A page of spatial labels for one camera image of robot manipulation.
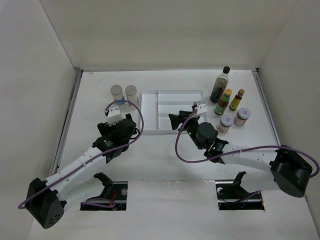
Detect red chili sauce bottle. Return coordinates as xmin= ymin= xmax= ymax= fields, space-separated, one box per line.
xmin=214 ymin=88 xmax=232 ymax=116

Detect small jar red label back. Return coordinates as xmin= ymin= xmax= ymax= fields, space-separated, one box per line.
xmin=233 ymin=107 xmax=251 ymax=127

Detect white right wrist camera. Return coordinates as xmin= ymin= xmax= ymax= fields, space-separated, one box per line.
xmin=194 ymin=100 xmax=208 ymax=117

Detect tall dark soy sauce bottle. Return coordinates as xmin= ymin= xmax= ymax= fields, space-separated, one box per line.
xmin=210 ymin=66 xmax=230 ymax=104

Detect small yellow label bottle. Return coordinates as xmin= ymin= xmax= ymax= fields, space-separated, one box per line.
xmin=229 ymin=89 xmax=245 ymax=111

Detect small jar red label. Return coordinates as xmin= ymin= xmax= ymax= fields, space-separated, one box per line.
xmin=217 ymin=114 xmax=234 ymax=134
xmin=233 ymin=107 xmax=251 ymax=127

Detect white divided organizer tray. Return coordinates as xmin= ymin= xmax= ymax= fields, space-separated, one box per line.
xmin=140 ymin=89 xmax=204 ymax=135

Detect spice jar silver lid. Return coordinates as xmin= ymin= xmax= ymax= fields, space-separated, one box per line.
xmin=125 ymin=85 xmax=139 ymax=106
xmin=110 ymin=84 xmax=126 ymax=110

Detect small jar red label front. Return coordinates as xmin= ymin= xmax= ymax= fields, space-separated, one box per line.
xmin=217 ymin=114 xmax=234 ymax=134

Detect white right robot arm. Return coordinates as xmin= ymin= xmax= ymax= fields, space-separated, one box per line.
xmin=168 ymin=102 xmax=320 ymax=198

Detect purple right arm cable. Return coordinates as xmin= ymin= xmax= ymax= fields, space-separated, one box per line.
xmin=174 ymin=107 xmax=320 ymax=179

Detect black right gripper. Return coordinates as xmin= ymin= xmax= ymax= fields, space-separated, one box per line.
xmin=168 ymin=110 xmax=204 ymax=150

